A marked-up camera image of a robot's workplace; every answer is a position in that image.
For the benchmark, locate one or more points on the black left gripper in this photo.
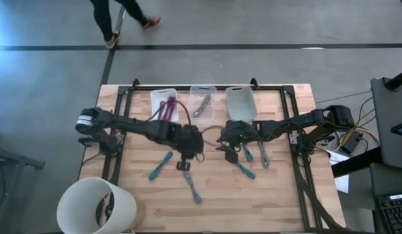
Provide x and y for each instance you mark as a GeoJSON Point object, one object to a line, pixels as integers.
{"type": "Point", "coordinates": [189, 143]}

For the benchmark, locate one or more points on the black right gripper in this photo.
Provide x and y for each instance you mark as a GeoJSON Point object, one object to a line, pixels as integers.
{"type": "Point", "coordinates": [235, 133]}

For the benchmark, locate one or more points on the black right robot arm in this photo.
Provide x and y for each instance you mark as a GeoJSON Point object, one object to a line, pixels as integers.
{"type": "Point", "coordinates": [285, 125]}

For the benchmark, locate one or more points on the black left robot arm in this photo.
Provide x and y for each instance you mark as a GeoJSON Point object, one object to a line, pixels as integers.
{"type": "Point", "coordinates": [136, 125]}

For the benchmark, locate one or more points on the white plastic bin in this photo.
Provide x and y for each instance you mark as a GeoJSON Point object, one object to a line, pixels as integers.
{"type": "Point", "coordinates": [154, 96]}
{"type": "Point", "coordinates": [241, 104]}

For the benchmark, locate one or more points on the clear plastic bin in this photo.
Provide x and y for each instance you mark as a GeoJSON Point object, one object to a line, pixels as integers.
{"type": "Point", "coordinates": [196, 94]}

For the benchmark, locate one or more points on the white bucket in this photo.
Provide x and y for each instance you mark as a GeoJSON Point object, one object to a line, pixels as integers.
{"type": "Point", "coordinates": [77, 201]}

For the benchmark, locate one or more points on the white paper sheet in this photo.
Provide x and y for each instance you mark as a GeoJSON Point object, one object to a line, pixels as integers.
{"type": "Point", "coordinates": [342, 183]}

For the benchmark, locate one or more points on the black power adapter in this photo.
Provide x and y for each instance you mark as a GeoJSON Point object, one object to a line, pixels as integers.
{"type": "Point", "coordinates": [350, 143]}

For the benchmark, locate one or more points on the black cart beam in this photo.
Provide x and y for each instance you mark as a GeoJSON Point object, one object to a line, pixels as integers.
{"type": "Point", "coordinates": [354, 162]}

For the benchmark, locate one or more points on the grey cart top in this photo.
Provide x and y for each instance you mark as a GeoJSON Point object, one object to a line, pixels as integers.
{"type": "Point", "coordinates": [386, 130]}

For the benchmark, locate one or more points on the person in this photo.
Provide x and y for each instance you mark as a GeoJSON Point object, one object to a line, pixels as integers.
{"type": "Point", "coordinates": [103, 19]}

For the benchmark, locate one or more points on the dark metal stand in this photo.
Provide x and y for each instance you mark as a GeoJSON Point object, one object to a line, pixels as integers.
{"type": "Point", "coordinates": [12, 157]}

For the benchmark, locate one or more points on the black keyboard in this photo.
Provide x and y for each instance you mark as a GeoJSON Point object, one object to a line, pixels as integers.
{"type": "Point", "coordinates": [394, 214]}

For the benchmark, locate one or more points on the black pole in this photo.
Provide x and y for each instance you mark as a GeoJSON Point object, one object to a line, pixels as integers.
{"type": "Point", "coordinates": [397, 81]}

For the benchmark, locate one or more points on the white metal bracket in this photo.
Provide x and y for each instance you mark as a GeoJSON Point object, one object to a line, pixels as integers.
{"type": "Point", "coordinates": [293, 138]}

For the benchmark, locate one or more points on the black aluminium table frame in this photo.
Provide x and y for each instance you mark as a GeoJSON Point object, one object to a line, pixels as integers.
{"type": "Point", "coordinates": [142, 87]}

